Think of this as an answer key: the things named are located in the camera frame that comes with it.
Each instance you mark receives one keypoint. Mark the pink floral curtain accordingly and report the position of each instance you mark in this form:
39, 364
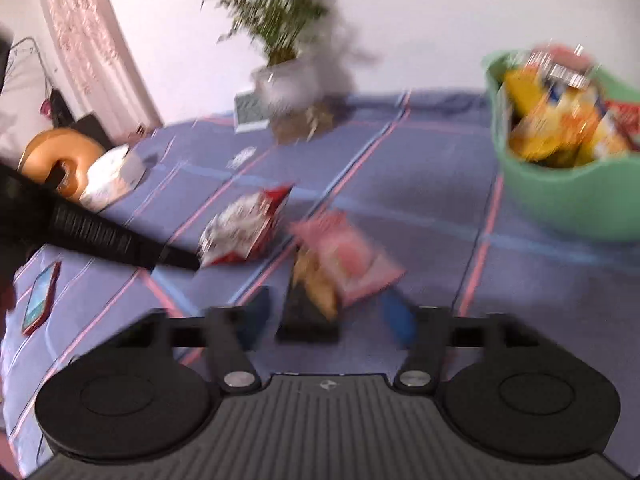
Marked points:
95, 40

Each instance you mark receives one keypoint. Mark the phone in red case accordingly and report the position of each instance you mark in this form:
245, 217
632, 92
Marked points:
40, 300

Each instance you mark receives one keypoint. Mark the black and yellow snack packet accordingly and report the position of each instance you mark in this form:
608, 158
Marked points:
310, 310

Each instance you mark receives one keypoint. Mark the dark box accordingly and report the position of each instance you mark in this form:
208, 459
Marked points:
87, 127

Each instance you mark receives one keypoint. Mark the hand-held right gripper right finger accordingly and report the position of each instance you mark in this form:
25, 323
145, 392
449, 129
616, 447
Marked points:
400, 320

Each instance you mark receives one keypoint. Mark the red and white snack packet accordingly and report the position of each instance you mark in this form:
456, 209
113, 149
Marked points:
240, 225

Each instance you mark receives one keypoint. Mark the heap of assorted snack packets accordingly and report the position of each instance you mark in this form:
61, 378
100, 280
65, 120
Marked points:
560, 115

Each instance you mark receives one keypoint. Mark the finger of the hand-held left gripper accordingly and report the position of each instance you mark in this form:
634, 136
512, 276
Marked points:
180, 259

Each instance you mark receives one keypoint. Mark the green plastic bowl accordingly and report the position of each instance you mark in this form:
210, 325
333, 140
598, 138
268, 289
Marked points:
565, 195

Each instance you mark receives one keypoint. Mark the brown tape roll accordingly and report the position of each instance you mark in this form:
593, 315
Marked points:
45, 152

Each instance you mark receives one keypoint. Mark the white digital clock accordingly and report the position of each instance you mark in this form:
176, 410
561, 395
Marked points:
251, 112

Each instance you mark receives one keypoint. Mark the potted plant in white pot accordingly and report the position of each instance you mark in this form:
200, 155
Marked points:
285, 55

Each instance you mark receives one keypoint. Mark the pink snack packet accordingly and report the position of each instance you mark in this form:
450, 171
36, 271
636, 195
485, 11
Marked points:
345, 255

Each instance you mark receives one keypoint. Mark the blue plaid cloth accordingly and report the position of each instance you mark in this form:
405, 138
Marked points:
400, 180

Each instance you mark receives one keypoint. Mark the small white cloth tag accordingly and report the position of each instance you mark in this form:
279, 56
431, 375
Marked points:
241, 157

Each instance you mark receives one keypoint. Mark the white crumpled bag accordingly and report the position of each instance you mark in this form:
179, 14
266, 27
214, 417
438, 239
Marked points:
112, 177

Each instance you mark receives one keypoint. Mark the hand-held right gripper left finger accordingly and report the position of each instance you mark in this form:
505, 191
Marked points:
255, 317

